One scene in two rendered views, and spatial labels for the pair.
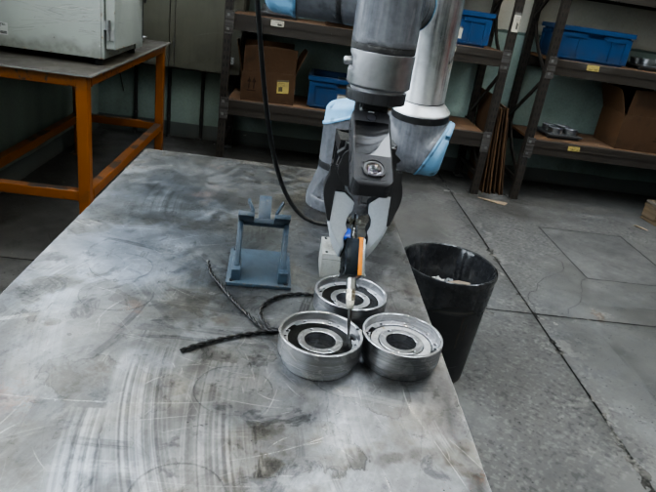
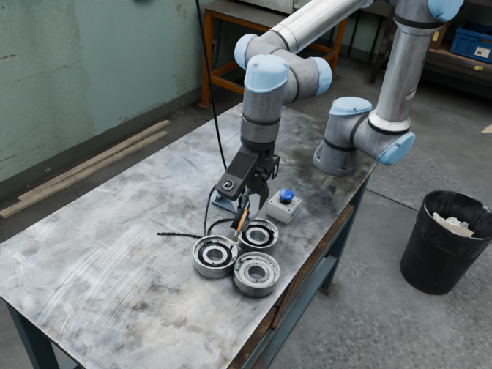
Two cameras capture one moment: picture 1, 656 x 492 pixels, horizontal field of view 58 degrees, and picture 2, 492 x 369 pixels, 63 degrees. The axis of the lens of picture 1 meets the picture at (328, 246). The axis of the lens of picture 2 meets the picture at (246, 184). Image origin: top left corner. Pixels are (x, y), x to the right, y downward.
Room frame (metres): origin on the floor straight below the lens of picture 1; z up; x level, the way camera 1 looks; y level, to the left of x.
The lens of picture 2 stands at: (0.13, -0.41, 1.54)
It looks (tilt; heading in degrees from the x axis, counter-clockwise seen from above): 37 degrees down; 34
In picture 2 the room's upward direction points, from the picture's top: 7 degrees clockwise
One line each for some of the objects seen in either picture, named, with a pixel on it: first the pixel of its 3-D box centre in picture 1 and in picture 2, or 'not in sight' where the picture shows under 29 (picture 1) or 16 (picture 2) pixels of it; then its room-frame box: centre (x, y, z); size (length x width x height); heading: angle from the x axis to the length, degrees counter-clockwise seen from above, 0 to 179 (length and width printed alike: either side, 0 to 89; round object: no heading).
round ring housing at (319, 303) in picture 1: (348, 304); (257, 238); (0.76, -0.04, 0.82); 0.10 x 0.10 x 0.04
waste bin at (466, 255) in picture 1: (436, 315); (442, 244); (1.89, -0.42, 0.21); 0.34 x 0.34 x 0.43
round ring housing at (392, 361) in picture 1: (399, 347); (256, 274); (0.66, -0.11, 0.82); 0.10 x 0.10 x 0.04
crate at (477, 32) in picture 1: (448, 24); not in sight; (4.43, -0.60, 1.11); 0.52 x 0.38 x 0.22; 95
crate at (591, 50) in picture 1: (583, 44); not in sight; (4.52, -1.58, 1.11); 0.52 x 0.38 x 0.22; 95
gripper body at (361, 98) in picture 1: (367, 138); (256, 158); (0.73, -0.03, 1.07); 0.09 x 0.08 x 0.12; 8
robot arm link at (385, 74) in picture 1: (377, 71); (258, 126); (0.72, -0.03, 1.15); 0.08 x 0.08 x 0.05
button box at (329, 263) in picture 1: (341, 256); (285, 205); (0.91, -0.02, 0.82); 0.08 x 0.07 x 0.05; 5
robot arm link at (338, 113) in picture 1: (353, 130); (349, 120); (1.24, -0.02, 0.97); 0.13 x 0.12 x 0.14; 77
